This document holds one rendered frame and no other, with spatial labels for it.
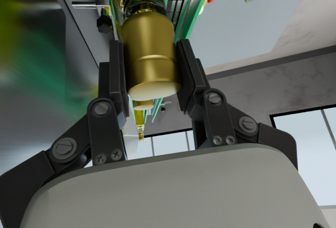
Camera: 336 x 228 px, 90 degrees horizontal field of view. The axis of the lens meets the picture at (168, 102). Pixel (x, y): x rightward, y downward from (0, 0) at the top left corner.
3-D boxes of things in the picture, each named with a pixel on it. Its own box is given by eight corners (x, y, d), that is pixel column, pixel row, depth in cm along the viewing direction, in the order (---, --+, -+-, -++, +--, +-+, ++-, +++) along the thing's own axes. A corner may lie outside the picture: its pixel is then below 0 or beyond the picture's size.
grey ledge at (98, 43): (52, -63, 34) (50, -21, 31) (97, -59, 36) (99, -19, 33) (116, 92, 125) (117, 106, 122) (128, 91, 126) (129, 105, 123)
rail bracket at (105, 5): (68, -39, 31) (67, 22, 27) (107, -37, 32) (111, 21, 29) (76, -19, 35) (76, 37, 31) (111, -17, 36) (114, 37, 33)
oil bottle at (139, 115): (133, 98, 114) (137, 140, 107) (141, 97, 115) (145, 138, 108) (133, 100, 119) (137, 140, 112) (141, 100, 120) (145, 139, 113)
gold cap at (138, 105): (153, 85, 30) (156, 108, 29) (133, 88, 30) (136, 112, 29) (149, 77, 27) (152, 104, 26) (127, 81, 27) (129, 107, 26)
